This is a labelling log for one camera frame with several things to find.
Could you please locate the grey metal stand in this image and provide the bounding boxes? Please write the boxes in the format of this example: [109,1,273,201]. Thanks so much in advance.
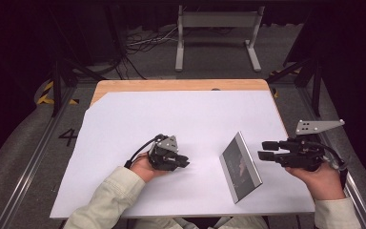
[174,4,266,73]

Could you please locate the left hand-held gripper cable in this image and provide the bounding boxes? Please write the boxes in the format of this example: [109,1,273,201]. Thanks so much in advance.
[123,134,166,170]

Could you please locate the person's right hand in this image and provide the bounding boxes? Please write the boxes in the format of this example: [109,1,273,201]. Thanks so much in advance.
[285,161,346,201]

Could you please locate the black and white box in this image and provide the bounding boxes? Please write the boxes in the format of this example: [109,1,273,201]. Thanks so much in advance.
[218,131,264,205]

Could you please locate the floor cables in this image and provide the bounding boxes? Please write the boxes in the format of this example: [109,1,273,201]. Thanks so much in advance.
[113,27,179,80]

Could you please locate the white table sheet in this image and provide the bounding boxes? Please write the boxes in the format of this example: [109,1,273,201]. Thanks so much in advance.
[50,90,315,219]

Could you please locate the right hand-held gripper cable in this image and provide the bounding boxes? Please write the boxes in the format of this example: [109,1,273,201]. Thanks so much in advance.
[311,141,349,190]

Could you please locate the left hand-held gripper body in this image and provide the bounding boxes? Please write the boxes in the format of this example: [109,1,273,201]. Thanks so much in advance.
[148,135,180,172]

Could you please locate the black metal stand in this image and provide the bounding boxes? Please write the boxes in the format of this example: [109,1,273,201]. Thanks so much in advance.
[49,56,109,118]
[266,56,323,117]

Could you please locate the person's left hand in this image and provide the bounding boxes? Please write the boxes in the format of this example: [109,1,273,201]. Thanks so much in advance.
[130,152,170,184]

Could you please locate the aluminium floor rail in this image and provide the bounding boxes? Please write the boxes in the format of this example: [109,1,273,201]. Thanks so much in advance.
[0,85,77,229]
[298,85,366,229]

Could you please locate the hand-held gripper cable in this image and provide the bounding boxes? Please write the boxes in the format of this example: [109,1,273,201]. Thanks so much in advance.
[311,141,349,190]
[123,134,166,170]

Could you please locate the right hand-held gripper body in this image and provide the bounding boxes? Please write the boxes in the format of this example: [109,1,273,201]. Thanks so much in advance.
[279,118,346,172]

